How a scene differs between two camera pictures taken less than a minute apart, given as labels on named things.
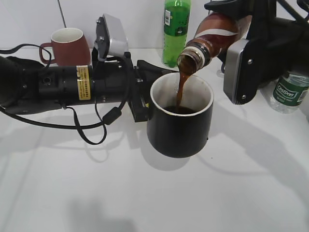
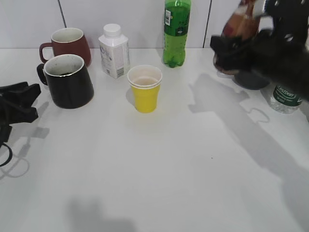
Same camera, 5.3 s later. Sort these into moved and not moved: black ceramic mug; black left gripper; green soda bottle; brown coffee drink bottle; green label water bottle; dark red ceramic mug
Moved: black ceramic mug; black left gripper; brown coffee drink bottle
Not moved: green soda bottle; dark red ceramic mug; green label water bottle
